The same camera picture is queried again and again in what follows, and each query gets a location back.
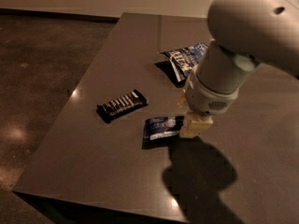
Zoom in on black rxbar chocolate wrapper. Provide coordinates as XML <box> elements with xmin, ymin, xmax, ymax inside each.
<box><xmin>96</xmin><ymin>90</ymin><xmax>148</xmax><ymax>123</ymax></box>

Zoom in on blue chip bag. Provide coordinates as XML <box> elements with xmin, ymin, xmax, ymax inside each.
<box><xmin>161</xmin><ymin>43</ymin><xmax>207</xmax><ymax>82</ymax></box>

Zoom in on blue rxbar blueberry wrapper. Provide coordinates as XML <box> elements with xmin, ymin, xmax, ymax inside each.
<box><xmin>143</xmin><ymin>116</ymin><xmax>184</xmax><ymax>142</ymax></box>

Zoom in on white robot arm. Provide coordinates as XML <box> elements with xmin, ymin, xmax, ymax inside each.
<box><xmin>179</xmin><ymin>0</ymin><xmax>299</xmax><ymax>138</ymax></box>

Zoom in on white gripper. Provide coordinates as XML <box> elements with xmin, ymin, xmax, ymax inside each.
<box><xmin>178</xmin><ymin>67</ymin><xmax>238</xmax><ymax>138</ymax></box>

